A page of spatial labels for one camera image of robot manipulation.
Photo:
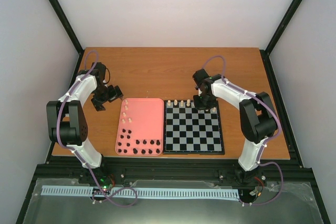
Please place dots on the light blue cable duct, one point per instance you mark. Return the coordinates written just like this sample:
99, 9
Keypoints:
142, 193

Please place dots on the white chess bishop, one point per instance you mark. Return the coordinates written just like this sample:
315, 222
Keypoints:
188, 102

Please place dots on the black grey chessboard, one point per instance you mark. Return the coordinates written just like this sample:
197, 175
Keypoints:
190, 131

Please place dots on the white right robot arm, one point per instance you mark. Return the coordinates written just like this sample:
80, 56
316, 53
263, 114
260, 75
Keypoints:
258, 121

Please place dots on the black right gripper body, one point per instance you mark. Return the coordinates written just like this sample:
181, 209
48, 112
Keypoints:
206, 102

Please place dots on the right controller board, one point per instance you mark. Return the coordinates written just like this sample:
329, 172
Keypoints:
258, 189

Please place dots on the controller board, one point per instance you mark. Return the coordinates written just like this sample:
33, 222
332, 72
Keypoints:
258, 189
107, 182

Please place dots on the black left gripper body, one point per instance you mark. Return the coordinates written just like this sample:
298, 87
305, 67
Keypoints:
104, 95

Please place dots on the pink plastic tray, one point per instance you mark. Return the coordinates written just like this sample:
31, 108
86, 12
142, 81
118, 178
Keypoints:
147, 116

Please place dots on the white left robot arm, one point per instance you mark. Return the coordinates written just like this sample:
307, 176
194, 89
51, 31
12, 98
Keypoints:
66, 120

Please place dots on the left controller board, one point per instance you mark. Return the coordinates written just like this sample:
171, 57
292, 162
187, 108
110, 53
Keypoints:
107, 182

